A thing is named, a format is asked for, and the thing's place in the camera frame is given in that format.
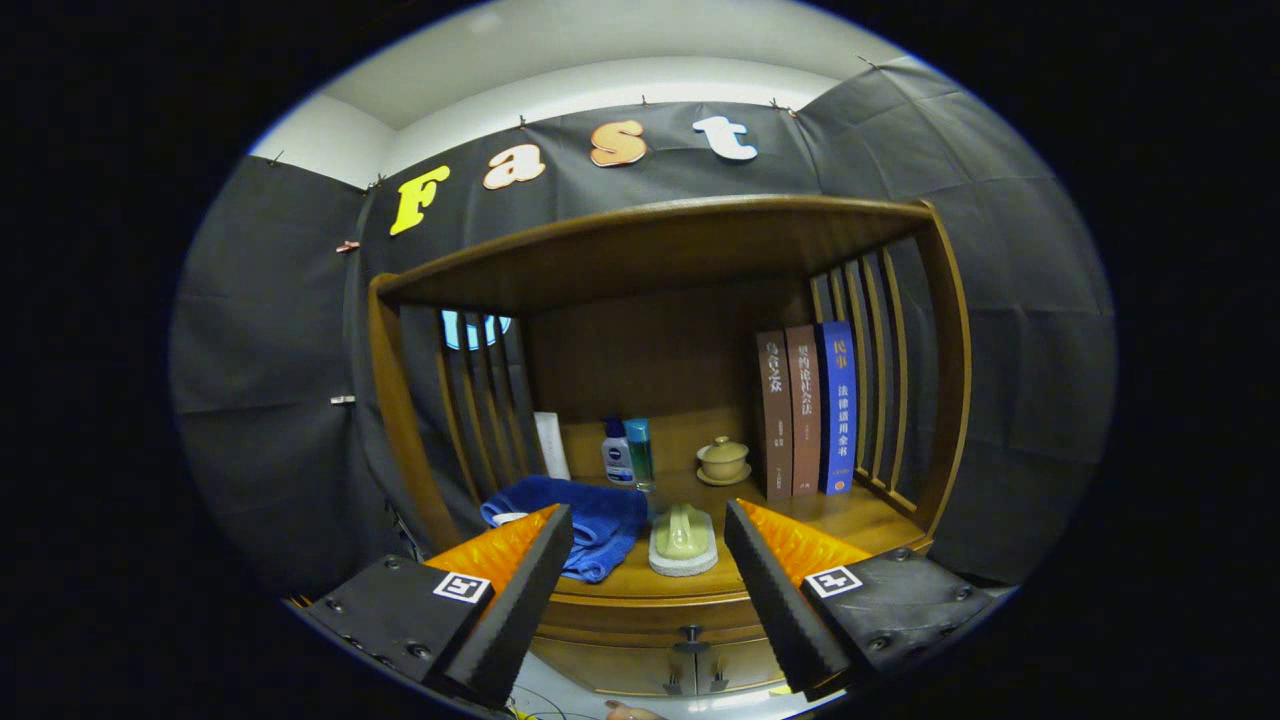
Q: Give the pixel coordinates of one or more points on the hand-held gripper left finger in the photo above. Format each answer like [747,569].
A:
[520,610]

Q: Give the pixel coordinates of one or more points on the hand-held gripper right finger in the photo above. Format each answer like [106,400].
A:
[775,610]

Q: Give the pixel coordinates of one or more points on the wooden drawer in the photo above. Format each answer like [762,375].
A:
[620,625]

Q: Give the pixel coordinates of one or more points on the yellow-green scrub brush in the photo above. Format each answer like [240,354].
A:
[683,540]

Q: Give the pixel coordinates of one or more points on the wooden cabinet door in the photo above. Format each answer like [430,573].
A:
[610,670]
[740,665]

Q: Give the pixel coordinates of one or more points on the wooden countertop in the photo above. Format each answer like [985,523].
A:
[850,515]

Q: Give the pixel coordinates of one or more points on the wooden cabinet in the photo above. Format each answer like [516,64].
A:
[650,250]

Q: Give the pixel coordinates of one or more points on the blue towel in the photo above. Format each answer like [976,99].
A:
[600,520]

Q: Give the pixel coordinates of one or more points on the beige saucer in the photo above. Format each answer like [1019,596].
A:
[724,480]

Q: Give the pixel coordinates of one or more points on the beige lidded teacup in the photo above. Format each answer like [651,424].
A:
[723,458]

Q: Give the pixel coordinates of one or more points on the white tube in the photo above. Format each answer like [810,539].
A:
[551,445]

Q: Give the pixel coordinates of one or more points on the white blue lotion bottle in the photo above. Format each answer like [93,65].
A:
[617,460]

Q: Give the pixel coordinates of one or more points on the dark brown book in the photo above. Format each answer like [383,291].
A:
[774,420]

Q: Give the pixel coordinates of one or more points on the teal bottle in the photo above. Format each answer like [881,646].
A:
[640,455]

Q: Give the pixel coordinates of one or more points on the reddish brown book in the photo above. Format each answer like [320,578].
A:
[804,415]

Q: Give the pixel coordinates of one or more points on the blue book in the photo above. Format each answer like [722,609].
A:
[838,410]

